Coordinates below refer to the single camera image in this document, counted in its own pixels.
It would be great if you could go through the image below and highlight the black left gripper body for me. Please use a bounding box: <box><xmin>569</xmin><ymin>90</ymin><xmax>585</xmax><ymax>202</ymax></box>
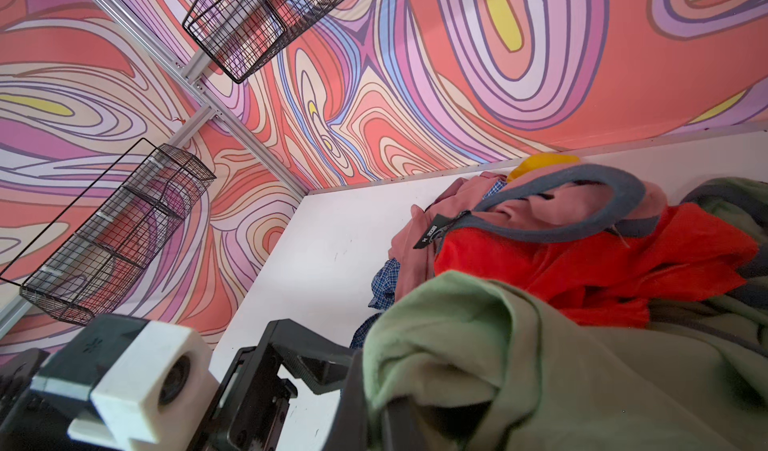
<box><xmin>200</xmin><ymin>319</ymin><xmax>366</xmax><ymax>450</ymax></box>

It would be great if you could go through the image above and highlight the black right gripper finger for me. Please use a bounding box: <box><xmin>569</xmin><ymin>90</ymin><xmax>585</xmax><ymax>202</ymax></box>
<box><xmin>381</xmin><ymin>399</ymin><xmax>429</xmax><ymax>451</ymax></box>

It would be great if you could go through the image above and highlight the light green cloth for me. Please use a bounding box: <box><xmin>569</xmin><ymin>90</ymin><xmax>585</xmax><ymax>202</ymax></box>
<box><xmin>363</xmin><ymin>271</ymin><xmax>767</xmax><ymax>450</ymax></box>

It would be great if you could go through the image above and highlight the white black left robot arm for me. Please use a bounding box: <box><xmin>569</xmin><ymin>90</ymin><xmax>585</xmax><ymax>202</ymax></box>
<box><xmin>1</xmin><ymin>315</ymin><xmax>368</xmax><ymax>450</ymax></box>

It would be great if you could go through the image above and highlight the red cloth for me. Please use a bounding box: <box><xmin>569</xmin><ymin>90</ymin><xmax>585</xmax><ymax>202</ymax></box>
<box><xmin>434</xmin><ymin>204</ymin><xmax>758</xmax><ymax>328</ymax></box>

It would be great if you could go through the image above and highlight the yellow cloth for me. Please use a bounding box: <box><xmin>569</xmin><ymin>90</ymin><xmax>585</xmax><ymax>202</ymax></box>
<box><xmin>506</xmin><ymin>153</ymin><xmax>581</xmax><ymax>183</ymax></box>

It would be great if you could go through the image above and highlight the blue checked shirt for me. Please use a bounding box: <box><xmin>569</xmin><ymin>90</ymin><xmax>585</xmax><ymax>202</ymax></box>
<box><xmin>350</xmin><ymin>173</ymin><xmax>506</xmax><ymax>349</ymax></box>

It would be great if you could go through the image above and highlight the dusty pink shirt grey trim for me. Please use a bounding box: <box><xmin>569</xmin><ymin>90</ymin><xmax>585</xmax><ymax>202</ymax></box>
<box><xmin>389</xmin><ymin>164</ymin><xmax>668</xmax><ymax>300</ymax></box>

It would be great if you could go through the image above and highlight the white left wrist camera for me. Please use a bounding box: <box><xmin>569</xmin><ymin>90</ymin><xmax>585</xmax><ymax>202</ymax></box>
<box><xmin>31</xmin><ymin>314</ymin><xmax>219</xmax><ymax>450</ymax></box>

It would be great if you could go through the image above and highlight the black wire basket left wall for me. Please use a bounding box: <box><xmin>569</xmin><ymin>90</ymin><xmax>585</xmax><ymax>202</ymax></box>
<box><xmin>1</xmin><ymin>138</ymin><xmax>215</xmax><ymax>331</ymax></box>

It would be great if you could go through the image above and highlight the black wire basket wall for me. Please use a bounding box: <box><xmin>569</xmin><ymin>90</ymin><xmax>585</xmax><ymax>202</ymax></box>
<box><xmin>182</xmin><ymin>0</ymin><xmax>344</xmax><ymax>84</ymax></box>
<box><xmin>1</xmin><ymin>138</ymin><xmax>215</xmax><ymax>331</ymax></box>

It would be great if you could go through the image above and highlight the aluminium frame post back left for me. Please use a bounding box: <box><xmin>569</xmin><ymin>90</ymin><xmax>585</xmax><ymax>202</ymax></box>
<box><xmin>92</xmin><ymin>0</ymin><xmax>308</xmax><ymax>198</ymax></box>

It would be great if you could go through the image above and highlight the black wire basket back wall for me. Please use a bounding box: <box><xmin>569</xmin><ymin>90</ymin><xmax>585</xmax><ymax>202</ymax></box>
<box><xmin>182</xmin><ymin>0</ymin><xmax>344</xmax><ymax>84</ymax></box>

